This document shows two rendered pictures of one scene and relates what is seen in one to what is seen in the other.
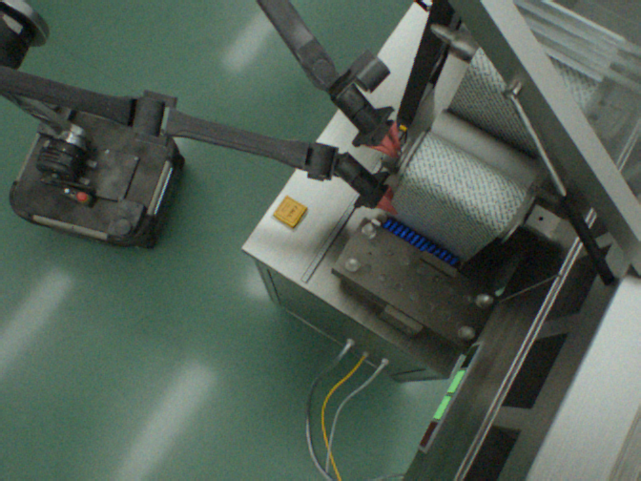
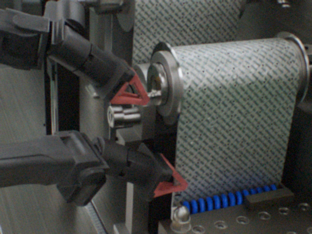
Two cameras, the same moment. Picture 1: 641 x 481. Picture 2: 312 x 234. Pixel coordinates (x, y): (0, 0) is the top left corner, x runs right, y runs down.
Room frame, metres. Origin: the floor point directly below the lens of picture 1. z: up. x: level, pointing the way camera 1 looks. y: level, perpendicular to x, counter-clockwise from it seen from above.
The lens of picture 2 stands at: (-0.08, 0.57, 1.67)
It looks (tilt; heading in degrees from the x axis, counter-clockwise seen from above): 27 degrees down; 308
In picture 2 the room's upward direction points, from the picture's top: 3 degrees clockwise
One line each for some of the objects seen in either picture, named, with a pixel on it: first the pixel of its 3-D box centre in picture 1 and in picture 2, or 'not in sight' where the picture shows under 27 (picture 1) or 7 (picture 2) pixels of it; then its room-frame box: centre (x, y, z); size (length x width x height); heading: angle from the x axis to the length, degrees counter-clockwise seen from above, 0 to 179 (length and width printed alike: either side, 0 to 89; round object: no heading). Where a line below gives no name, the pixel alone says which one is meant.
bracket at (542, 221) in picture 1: (542, 221); (308, 51); (0.36, -0.45, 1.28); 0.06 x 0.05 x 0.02; 61
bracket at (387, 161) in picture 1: (391, 172); (132, 171); (0.55, -0.17, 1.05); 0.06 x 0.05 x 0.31; 61
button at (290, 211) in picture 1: (290, 211); not in sight; (0.48, 0.09, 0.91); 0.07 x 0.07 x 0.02; 61
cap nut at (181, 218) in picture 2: (369, 229); (181, 217); (0.39, -0.12, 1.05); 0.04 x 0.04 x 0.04
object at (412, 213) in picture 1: (433, 226); (232, 158); (0.39, -0.27, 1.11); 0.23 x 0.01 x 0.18; 61
